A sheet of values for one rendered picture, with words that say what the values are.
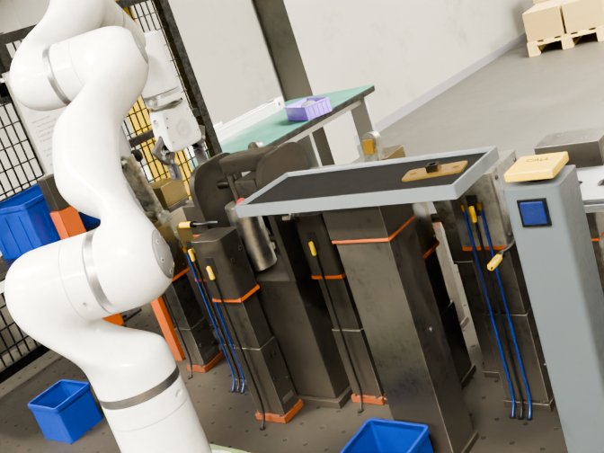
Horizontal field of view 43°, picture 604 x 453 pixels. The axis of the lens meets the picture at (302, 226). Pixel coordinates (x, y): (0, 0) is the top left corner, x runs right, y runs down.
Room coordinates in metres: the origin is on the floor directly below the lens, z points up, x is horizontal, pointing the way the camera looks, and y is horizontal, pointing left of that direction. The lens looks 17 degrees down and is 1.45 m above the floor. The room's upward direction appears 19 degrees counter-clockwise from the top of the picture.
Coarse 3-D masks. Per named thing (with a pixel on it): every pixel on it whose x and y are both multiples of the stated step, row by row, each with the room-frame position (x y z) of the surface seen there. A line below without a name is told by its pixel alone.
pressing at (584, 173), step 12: (576, 168) 1.26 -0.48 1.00; (588, 168) 1.24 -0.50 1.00; (600, 168) 1.23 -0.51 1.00; (588, 180) 1.19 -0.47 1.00; (600, 180) 1.17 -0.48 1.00; (588, 192) 1.14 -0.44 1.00; (600, 192) 1.12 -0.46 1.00; (432, 204) 1.33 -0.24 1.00; (588, 204) 1.09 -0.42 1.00; (600, 204) 1.08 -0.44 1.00; (180, 216) 1.87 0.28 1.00; (432, 216) 1.27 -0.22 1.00; (180, 240) 1.69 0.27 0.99
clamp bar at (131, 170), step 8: (136, 152) 1.66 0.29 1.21; (120, 160) 1.64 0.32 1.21; (128, 160) 1.63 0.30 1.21; (136, 160) 1.64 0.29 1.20; (128, 168) 1.64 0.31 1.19; (136, 168) 1.64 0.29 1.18; (128, 176) 1.65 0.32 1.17; (136, 176) 1.63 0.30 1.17; (144, 176) 1.65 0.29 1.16; (136, 184) 1.64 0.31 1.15; (144, 184) 1.64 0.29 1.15; (136, 192) 1.65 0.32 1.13; (144, 192) 1.64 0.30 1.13; (152, 192) 1.65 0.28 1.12; (144, 200) 1.65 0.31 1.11; (152, 200) 1.64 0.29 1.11; (144, 208) 1.66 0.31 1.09; (152, 208) 1.64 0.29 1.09; (160, 208) 1.65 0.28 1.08
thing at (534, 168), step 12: (528, 156) 0.91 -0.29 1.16; (540, 156) 0.90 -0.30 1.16; (552, 156) 0.88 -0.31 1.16; (564, 156) 0.88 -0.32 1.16; (516, 168) 0.88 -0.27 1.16; (528, 168) 0.87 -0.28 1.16; (540, 168) 0.86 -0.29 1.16; (552, 168) 0.84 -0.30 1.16; (516, 180) 0.87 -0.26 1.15; (528, 180) 0.86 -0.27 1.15; (540, 180) 0.87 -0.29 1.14
